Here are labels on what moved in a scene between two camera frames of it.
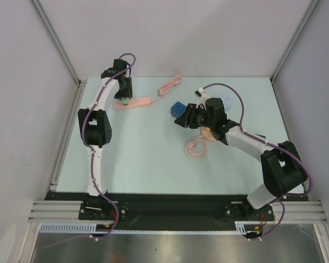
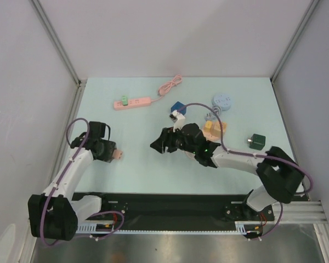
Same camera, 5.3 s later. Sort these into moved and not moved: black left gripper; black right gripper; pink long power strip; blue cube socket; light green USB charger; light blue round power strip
Moved: black left gripper; black right gripper
Not moved: blue cube socket; light blue round power strip; pink long power strip; light green USB charger
